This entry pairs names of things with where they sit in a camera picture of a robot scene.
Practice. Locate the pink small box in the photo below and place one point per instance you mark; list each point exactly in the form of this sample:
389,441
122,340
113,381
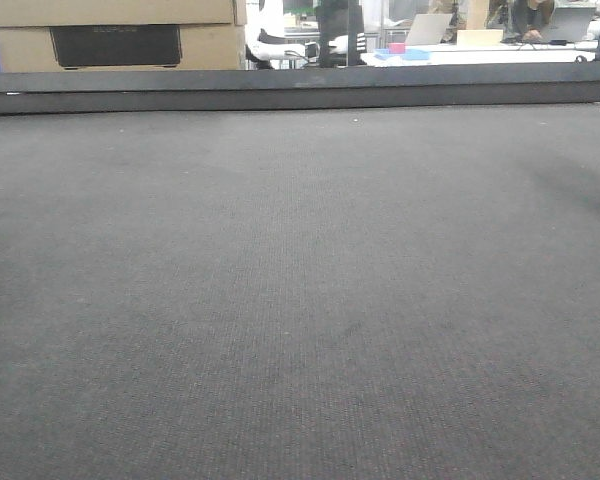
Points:
396,48

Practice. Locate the silver laptop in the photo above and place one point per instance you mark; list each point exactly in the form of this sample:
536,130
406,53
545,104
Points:
427,29
568,24

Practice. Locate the wooden box on desk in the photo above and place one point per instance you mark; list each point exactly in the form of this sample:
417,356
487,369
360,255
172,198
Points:
479,37

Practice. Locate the seated person in dark clothes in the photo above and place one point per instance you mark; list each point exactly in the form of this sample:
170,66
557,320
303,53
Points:
525,20

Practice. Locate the large cardboard box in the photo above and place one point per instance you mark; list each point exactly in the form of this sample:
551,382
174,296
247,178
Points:
57,36

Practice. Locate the black table edge rail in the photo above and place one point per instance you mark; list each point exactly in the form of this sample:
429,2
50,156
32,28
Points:
272,90

